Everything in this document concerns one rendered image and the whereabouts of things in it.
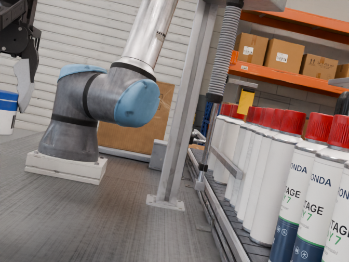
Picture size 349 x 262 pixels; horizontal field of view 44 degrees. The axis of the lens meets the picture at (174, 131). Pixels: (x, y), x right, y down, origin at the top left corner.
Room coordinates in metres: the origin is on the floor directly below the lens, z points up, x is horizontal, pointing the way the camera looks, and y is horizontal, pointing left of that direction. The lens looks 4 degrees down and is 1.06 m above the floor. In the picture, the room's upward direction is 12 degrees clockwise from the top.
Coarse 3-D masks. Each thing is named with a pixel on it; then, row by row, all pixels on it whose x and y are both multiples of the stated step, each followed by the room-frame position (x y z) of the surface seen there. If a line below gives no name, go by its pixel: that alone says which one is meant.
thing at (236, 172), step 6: (198, 132) 1.68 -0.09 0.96; (204, 138) 1.42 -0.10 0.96; (210, 150) 1.19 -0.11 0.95; (216, 150) 1.09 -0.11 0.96; (216, 156) 1.06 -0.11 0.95; (222, 156) 0.97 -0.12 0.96; (222, 162) 0.95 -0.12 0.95; (228, 162) 0.89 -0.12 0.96; (228, 168) 0.87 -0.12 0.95; (234, 168) 0.81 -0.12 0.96; (234, 174) 0.79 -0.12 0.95; (240, 174) 0.78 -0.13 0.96
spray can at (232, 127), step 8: (232, 112) 1.11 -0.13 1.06; (232, 120) 1.10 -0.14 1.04; (240, 120) 1.10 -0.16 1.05; (232, 128) 1.09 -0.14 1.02; (224, 136) 1.10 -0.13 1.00; (232, 136) 1.09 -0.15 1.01; (224, 144) 1.10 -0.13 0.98; (232, 144) 1.09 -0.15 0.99; (224, 152) 1.09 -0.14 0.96; (232, 152) 1.09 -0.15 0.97; (232, 160) 1.09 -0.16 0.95; (216, 168) 1.11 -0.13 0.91; (224, 168) 1.09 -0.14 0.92; (216, 176) 1.10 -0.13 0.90; (224, 176) 1.09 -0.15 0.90; (224, 184) 1.09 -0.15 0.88
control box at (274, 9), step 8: (208, 0) 0.93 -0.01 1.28; (216, 0) 0.92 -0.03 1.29; (224, 0) 0.91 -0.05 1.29; (248, 0) 0.87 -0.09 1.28; (256, 0) 0.85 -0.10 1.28; (264, 0) 0.84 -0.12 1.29; (272, 0) 0.84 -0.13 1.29; (280, 0) 0.88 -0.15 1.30; (248, 8) 0.93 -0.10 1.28; (256, 8) 0.92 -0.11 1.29; (264, 8) 0.90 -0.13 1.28; (272, 8) 0.89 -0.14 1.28; (280, 8) 0.89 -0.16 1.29
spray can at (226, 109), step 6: (228, 108) 1.28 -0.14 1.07; (222, 114) 1.29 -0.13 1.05; (228, 114) 1.28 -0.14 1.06; (222, 120) 1.27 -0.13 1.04; (216, 126) 1.29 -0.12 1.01; (222, 126) 1.27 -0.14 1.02; (216, 132) 1.28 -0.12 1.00; (216, 138) 1.28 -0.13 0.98; (216, 144) 1.27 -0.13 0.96; (210, 156) 1.29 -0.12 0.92; (210, 162) 1.28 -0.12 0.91; (210, 168) 1.28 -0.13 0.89
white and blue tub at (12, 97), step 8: (0, 96) 0.69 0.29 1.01; (8, 96) 0.70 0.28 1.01; (16, 96) 0.72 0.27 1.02; (0, 104) 0.69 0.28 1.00; (8, 104) 0.70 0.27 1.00; (16, 104) 0.72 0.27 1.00; (0, 112) 0.70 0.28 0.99; (8, 112) 0.71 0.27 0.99; (16, 112) 0.73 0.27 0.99; (0, 120) 0.70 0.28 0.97; (8, 120) 0.71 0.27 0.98; (0, 128) 0.70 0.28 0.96; (8, 128) 0.71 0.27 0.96
